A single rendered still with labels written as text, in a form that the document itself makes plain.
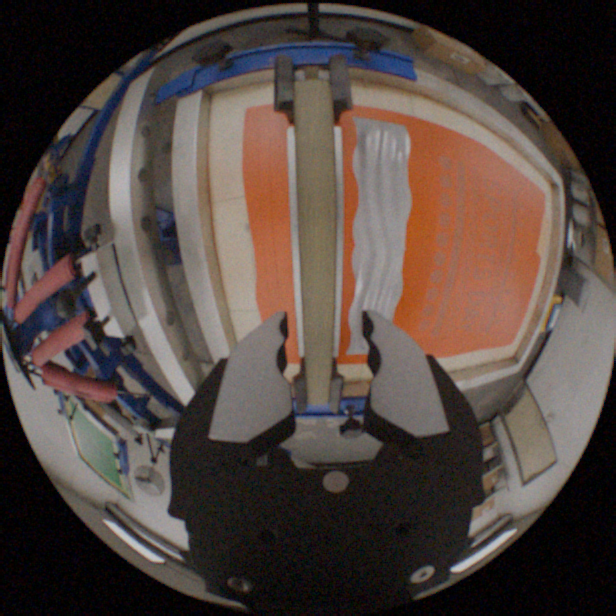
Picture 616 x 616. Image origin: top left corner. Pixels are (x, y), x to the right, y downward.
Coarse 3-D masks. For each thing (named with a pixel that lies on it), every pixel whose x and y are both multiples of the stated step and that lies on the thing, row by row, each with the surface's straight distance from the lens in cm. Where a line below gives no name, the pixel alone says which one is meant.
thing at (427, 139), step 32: (256, 128) 29; (352, 128) 29; (416, 128) 32; (448, 128) 36; (256, 160) 28; (352, 160) 27; (416, 160) 30; (480, 160) 38; (256, 192) 28; (288, 192) 27; (352, 192) 27; (416, 192) 30; (256, 224) 28; (288, 224) 27; (352, 224) 27; (416, 224) 30
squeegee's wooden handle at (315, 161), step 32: (320, 96) 18; (320, 128) 17; (320, 160) 16; (320, 192) 16; (320, 224) 16; (320, 256) 17; (320, 288) 18; (320, 320) 19; (320, 352) 22; (320, 384) 25
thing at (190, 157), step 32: (192, 96) 33; (448, 96) 35; (192, 128) 30; (512, 128) 46; (192, 160) 28; (544, 160) 57; (192, 192) 27; (192, 224) 27; (192, 256) 28; (192, 288) 30; (544, 288) 63; (224, 320) 32; (224, 352) 35; (352, 384) 42; (480, 384) 59
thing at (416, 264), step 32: (256, 256) 29; (288, 256) 28; (416, 256) 31; (256, 288) 30; (288, 288) 30; (352, 288) 30; (416, 288) 33; (288, 320) 32; (416, 320) 36; (512, 320) 56; (288, 352) 36; (448, 352) 45
